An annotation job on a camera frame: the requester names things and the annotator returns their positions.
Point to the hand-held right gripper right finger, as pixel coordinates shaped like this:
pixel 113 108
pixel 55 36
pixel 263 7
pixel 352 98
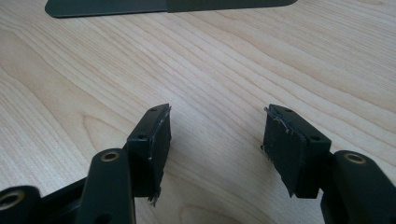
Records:
pixel 295 155

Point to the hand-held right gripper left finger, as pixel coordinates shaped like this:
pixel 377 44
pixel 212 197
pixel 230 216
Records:
pixel 152 149

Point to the black slotted corner rack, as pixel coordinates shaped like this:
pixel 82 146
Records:
pixel 124 6

